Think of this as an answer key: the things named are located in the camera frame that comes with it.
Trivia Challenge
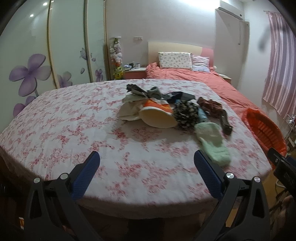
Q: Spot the grey sock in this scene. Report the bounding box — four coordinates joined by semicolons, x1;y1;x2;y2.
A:
147;86;162;99

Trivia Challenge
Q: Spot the pink white left nightstand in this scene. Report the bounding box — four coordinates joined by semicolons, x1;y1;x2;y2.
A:
123;68;147;79

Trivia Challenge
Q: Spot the yellow green plush toy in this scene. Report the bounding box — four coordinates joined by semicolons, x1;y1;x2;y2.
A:
113;66;125;80

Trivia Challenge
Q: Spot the right nightstand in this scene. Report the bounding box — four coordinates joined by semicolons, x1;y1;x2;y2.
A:
218;73;232;84

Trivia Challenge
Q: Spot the beige pink headboard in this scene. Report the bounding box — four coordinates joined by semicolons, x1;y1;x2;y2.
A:
148;42;214;67

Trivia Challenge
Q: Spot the pink striped curtain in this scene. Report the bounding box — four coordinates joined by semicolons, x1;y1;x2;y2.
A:
262;11;295;118

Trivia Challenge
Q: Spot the white air conditioner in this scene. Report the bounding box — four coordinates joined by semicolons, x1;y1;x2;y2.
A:
216;1;249;47

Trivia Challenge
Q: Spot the white wire rack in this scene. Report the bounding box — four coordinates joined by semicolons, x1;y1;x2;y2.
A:
285;114;295;149

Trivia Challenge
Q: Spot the black floral fabric scrunchie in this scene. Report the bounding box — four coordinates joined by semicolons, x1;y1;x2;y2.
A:
173;100;199;130

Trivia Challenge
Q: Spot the flower decorated wardrobe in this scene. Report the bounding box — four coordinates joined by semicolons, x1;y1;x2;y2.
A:
1;0;109;129

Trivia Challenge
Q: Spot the pink striped pillow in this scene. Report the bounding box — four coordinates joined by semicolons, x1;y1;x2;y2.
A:
191;54;210;73

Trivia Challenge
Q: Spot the floral white pillow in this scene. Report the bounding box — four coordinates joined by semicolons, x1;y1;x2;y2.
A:
158;52;192;70

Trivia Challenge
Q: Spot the stuffed toy flower bouquet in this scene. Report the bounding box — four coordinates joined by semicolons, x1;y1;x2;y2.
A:
109;37;122;68

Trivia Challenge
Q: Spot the mint green fuzzy sock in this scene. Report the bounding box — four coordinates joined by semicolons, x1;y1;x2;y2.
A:
194;122;231;167

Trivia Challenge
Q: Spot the salmon pink bed duvet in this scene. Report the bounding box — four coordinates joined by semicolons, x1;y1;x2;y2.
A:
146;62;265;118

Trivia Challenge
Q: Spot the orange plastic trash basket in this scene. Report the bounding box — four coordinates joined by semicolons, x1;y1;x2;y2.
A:
242;108;287;156

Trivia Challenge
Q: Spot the orange white paper cup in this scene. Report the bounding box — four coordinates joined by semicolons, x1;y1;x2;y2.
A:
138;98;178;128

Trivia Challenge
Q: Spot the brown woven fabric scrunchie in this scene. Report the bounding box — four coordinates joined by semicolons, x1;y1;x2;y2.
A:
197;97;223;118

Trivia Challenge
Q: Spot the floral pink white tablecloth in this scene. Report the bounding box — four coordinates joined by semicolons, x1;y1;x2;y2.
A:
0;79;273;207

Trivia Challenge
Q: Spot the black strap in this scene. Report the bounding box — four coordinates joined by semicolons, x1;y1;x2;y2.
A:
218;109;233;136

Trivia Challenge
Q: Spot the blue tube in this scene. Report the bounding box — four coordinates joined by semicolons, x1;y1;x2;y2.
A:
198;108;208;123

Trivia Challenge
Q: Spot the white wall socket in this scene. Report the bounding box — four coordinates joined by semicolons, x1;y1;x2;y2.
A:
133;36;143;42

